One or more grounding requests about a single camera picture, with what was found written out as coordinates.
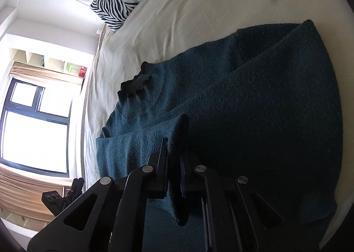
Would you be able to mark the dark teal knit sweater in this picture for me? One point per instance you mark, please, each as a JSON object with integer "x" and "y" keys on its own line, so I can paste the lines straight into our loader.
{"x": 261, "y": 103}

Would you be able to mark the green container on shelf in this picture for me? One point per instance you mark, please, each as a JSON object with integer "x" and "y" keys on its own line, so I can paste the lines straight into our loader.
{"x": 73, "y": 69}

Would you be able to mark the red box on shelf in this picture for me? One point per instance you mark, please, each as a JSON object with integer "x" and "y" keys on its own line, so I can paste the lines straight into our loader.
{"x": 82, "y": 72}

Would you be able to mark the beige curtain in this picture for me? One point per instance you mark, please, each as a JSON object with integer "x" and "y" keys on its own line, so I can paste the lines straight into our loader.
{"x": 37, "y": 74}

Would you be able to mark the beige bed sheet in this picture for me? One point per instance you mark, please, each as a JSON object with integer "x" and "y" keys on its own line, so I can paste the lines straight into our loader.
{"x": 157, "y": 30}

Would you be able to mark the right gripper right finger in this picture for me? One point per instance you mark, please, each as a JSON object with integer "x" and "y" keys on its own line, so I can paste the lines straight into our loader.
{"x": 192, "y": 183}

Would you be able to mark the black framed window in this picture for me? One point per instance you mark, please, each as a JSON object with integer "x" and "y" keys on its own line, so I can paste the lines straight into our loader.
{"x": 35, "y": 123}

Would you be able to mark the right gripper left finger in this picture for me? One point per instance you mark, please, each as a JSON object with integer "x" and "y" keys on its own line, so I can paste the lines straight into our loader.
{"x": 157, "y": 179}

